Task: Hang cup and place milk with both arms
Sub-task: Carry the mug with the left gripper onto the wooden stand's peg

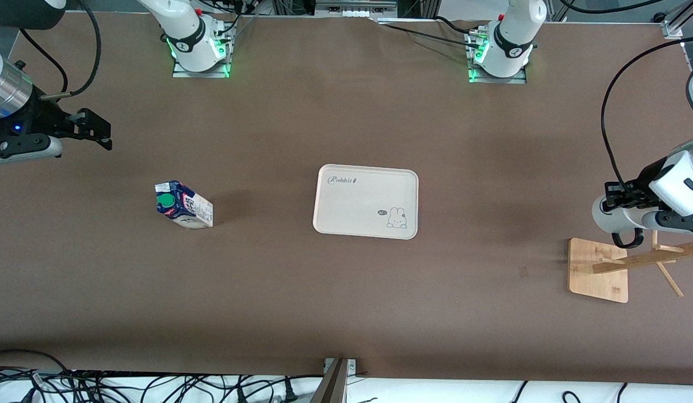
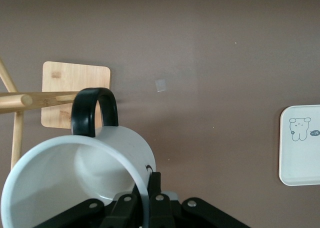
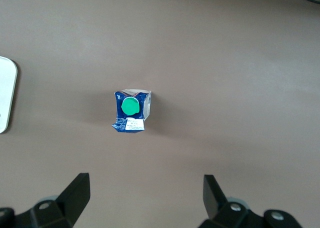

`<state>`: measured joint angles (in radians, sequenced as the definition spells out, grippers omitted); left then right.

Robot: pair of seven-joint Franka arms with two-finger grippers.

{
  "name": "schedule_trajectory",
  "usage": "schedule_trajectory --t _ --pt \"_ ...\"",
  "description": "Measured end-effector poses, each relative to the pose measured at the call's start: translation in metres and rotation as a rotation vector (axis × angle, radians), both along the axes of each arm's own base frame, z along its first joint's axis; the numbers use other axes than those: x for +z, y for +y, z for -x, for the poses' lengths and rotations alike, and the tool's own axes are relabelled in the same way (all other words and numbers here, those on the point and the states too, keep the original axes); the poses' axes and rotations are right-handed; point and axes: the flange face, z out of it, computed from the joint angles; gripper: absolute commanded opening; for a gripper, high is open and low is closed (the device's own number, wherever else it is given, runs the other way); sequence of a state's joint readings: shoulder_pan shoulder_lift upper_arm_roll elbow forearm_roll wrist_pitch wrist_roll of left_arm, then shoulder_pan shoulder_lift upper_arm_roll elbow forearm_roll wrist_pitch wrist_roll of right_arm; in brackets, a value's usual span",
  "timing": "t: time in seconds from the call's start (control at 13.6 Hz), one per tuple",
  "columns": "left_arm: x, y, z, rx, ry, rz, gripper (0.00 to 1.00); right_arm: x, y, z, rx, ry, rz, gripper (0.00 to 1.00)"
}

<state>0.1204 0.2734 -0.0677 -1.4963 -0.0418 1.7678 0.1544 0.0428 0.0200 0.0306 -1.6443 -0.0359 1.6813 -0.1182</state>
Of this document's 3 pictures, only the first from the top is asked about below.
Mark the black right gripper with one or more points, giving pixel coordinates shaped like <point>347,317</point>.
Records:
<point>40,119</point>

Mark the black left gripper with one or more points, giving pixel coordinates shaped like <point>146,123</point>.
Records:
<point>633,193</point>

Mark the blue milk carton green cap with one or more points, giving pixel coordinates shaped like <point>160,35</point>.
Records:
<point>184,207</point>

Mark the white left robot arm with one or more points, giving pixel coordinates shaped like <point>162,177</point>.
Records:
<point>511,33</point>

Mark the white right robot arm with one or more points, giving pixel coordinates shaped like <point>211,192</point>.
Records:
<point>190,39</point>

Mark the wooden cup rack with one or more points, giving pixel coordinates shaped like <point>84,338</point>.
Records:
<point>595,277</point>

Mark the cream rabbit print tray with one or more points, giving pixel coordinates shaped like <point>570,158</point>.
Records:
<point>357,201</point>

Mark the grey metal box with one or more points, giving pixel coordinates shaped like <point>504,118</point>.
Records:
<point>355,8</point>

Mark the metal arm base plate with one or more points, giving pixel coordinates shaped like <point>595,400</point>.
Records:
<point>181,73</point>
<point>495,80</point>

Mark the metal mount post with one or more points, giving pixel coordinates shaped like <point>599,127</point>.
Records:
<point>334,386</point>

